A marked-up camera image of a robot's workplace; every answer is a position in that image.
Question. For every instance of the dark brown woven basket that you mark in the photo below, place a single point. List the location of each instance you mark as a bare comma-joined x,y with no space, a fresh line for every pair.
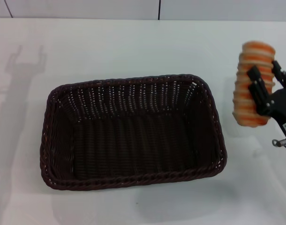
133,140

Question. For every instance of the orange striped bread roll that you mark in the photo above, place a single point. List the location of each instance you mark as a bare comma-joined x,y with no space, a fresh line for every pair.
248,84

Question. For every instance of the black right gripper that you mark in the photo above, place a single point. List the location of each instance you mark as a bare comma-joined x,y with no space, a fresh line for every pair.
282,105

